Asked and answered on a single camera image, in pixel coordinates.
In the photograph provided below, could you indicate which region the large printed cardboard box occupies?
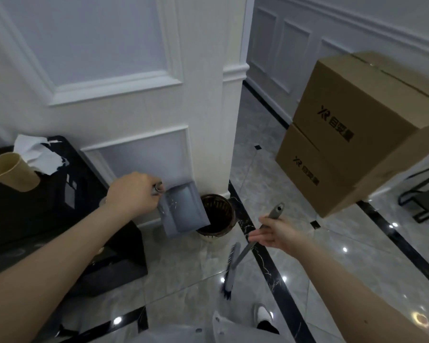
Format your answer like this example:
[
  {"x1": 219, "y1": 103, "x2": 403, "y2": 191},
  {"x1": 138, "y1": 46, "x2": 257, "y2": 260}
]
[{"x1": 292, "y1": 51, "x2": 429, "y2": 192}]

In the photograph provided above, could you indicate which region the person's right forearm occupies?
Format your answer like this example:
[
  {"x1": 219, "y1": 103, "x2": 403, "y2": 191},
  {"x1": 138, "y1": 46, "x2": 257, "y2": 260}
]
[{"x1": 290, "y1": 230, "x2": 429, "y2": 343}]

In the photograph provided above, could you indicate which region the person's left hand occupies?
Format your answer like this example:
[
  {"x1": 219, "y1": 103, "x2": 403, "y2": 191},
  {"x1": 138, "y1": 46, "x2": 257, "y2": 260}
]
[{"x1": 107, "y1": 171, "x2": 164, "y2": 216}]

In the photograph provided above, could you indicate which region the small printed cardboard box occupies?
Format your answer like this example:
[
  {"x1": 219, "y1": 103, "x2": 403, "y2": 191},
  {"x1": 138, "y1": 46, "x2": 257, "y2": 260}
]
[{"x1": 275, "y1": 123, "x2": 429, "y2": 219}]

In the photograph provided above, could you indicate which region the person's left forearm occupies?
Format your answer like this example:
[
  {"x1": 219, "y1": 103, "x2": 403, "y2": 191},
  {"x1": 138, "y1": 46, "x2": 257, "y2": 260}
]
[{"x1": 0, "y1": 202, "x2": 134, "y2": 343}]

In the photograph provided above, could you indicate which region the brown waste basket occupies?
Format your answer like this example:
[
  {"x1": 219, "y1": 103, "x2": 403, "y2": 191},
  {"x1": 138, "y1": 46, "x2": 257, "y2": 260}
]
[{"x1": 196, "y1": 194, "x2": 237, "y2": 244}]

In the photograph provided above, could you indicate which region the person's white shoe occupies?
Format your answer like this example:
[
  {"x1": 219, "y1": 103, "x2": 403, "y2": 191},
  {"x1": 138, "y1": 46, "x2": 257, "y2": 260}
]
[{"x1": 253, "y1": 303, "x2": 274, "y2": 324}]

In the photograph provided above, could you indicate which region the grey hand broom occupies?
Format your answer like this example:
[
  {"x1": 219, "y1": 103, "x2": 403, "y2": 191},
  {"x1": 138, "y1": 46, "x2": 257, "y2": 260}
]
[{"x1": 220, "y1": 202, "x2": 285, "y2": 301}]

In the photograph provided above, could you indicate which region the black cabinet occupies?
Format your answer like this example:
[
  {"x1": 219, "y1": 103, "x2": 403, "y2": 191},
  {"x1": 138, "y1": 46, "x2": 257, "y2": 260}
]
[{"x1": 0, "y1": 136, "x2": 111, "y2": 279}]

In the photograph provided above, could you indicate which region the person's right hand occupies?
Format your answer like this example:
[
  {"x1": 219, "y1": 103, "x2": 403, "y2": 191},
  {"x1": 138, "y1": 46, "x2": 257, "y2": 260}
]
[{"x1": 247, "y1": 216, "x2": 304, "y2": 255}]

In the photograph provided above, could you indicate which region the white crumpled tissue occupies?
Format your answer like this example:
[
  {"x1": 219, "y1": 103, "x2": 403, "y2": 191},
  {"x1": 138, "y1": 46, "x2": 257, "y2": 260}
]
[{"x1": 13, "y1": 134, "x2": 68, "y2": 176}]

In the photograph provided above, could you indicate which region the black metal stool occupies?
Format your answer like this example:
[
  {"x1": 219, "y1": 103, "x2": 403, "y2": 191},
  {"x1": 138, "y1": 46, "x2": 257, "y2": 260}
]
[{"x1": 397, "y1": 171, "x2": 429, "y2": 224}]

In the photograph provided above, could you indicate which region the tan paper cup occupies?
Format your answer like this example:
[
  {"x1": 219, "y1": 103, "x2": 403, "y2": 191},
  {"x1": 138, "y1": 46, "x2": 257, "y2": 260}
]
[{"x1": 0, "y1": 152, "x2": 41, "y2": 193}]

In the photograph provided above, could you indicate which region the grey dustpan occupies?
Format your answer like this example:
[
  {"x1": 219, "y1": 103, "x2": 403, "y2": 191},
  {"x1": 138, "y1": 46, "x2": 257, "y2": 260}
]
[{"x1": 152, "y1": 180, "x2": 211, "y2": 237}]

